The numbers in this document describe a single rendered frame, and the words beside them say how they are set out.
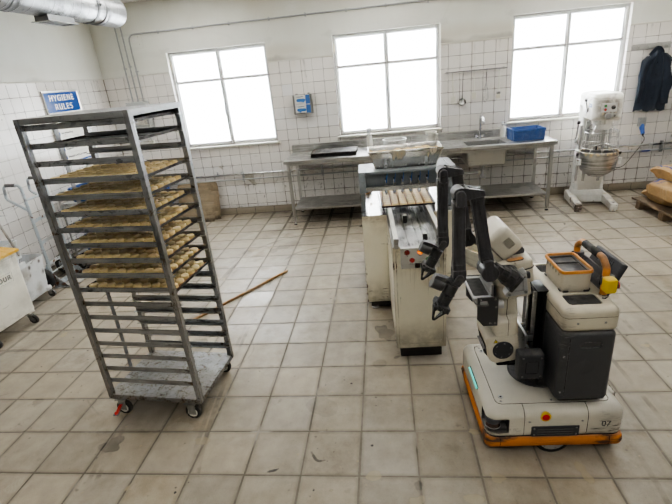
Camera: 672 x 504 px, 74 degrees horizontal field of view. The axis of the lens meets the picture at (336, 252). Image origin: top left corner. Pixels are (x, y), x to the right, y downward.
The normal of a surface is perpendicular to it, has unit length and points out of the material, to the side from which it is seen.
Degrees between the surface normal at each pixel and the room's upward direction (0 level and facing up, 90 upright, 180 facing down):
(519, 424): 90
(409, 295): 90
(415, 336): 90
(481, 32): 90
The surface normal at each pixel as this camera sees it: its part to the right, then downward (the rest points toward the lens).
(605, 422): -0.06, 0.38
